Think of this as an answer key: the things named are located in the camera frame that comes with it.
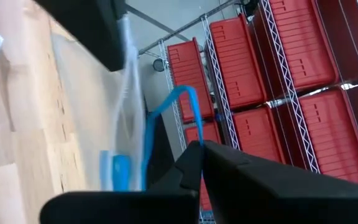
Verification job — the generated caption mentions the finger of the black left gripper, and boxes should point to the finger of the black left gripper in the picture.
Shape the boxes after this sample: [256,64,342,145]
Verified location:
[34,0,128,73]

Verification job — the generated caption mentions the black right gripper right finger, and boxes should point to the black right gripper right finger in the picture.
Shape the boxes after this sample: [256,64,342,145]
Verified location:
[203,139,358,224]

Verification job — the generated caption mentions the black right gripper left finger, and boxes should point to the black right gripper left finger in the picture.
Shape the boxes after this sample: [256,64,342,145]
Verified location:
[40,141,204,224]

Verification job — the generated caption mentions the blue rubber band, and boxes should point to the blue rubber band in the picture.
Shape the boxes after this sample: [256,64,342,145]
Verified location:
[112,84,205,192]

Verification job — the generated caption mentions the chrome wire shelving cart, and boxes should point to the chrome wire shelving cart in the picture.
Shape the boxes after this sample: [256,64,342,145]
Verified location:
[138,0,358,224]

